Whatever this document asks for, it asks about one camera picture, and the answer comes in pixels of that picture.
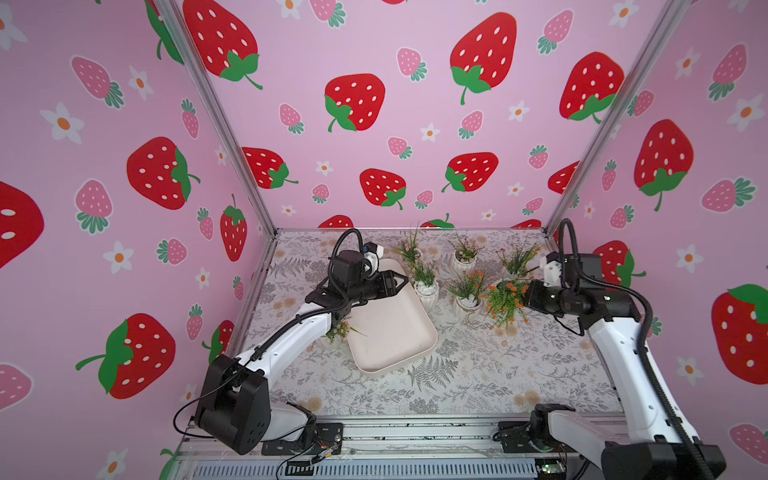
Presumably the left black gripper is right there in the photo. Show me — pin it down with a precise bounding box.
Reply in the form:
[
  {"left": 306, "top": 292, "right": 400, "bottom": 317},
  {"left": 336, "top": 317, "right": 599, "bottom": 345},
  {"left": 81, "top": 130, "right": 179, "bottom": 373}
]
[{"left": 344, "top": 271, "right": 407, "bottom": 307}]

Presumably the white pot green plant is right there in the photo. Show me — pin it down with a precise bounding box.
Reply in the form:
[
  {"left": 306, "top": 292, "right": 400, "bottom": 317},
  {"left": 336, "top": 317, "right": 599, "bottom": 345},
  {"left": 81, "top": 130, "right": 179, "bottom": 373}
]
[{"left": 413, "top": 259, "right": 439, "bottom": 313}]

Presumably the pink flower plant pot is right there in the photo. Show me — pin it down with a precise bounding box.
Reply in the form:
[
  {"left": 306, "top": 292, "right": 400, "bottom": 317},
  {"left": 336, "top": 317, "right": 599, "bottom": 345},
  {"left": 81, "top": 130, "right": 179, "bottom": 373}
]
[{"left": 325, "top": 319, "right": 360, "bottom": 344}]

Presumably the orange pink flower potted plant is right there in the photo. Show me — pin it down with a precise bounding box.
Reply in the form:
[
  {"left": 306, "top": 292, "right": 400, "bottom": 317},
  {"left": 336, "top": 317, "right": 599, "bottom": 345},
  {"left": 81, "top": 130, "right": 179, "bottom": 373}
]
[{"left": 447, "top": 270, "right": 492, "bottom": 321}]

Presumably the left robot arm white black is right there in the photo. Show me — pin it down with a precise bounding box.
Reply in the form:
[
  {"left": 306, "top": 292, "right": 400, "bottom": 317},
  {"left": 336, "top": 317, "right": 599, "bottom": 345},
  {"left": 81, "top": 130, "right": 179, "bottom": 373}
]
[{"left": 194, "top": 270, "right": 408, "bottom": 455}]

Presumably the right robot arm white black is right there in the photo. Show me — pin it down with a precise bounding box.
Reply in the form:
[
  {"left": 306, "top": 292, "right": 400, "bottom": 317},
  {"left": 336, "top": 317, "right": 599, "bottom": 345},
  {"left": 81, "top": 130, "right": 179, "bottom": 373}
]
[{"left": 523, "top": 280, "right": 726, "bottom": 479}]

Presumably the back left pink potted plant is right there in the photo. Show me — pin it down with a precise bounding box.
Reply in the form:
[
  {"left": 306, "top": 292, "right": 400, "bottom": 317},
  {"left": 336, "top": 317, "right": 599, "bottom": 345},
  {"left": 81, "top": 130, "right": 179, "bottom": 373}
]
[{"left": 393, "top": 229, "right": 423, "bottom": 270}]

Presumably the white rectangular storage tray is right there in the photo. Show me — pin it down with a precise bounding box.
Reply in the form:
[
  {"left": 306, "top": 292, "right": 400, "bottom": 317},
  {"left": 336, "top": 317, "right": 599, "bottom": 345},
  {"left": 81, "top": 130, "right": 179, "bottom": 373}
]
[{"left": 347, "top": 284, "right": 438, "bottom": 377}]

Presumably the back right grass potted plant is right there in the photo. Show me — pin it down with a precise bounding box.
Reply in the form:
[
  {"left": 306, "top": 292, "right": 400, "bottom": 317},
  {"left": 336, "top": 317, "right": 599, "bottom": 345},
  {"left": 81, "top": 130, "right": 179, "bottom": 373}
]
[{"left": 497, "top": 243, "right": 541, "bottom": 280}]

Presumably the back centre potted plant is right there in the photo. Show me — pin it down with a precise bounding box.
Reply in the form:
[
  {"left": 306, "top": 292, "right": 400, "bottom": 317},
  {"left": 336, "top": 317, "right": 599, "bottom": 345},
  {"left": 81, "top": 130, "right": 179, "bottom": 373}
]
[{"left": 452, "top": 235, "right": 483, "bottom": 276}]

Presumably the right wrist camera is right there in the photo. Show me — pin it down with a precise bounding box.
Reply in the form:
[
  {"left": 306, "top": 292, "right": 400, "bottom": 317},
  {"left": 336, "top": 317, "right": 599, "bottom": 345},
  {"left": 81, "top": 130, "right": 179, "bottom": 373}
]
[{"left": 540, "top": 252, "right": 603, "bottom": 288}]

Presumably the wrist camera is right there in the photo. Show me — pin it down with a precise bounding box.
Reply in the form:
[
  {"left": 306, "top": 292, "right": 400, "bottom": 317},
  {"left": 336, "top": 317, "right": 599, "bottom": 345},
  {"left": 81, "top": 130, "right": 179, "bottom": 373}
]
[
  {"left": 540, "top": 252, "right": 603, "bottom": 288},
  {"left": 331, "top": 242, "right": 384, "bottom": 284}
]

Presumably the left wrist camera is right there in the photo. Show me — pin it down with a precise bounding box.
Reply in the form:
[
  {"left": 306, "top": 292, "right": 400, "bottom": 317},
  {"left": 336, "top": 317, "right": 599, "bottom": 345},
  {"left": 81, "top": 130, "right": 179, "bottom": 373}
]
[{"left": 331, "top": 242, "right": 384, "bottom": 284}]

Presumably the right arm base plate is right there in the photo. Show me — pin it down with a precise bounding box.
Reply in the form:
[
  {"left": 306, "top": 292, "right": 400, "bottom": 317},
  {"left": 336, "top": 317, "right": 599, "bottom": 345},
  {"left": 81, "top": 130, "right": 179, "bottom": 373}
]
[{"left": 491, "top": 421, "right": 576, "bottom": 454}]

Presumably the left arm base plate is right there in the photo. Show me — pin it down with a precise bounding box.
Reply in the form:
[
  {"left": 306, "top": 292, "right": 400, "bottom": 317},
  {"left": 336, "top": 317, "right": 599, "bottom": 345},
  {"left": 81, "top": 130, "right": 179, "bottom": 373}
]
[{"left": 261, "top": 422, "right": 344, "bottom": 458}]

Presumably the aluminium front rail frame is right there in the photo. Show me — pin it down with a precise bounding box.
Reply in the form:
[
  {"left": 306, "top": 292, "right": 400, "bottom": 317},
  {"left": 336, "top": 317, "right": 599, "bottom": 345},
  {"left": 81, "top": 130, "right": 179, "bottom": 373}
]
[{"left": 162, "top": 414, "right": 604, "bottom": 479}]

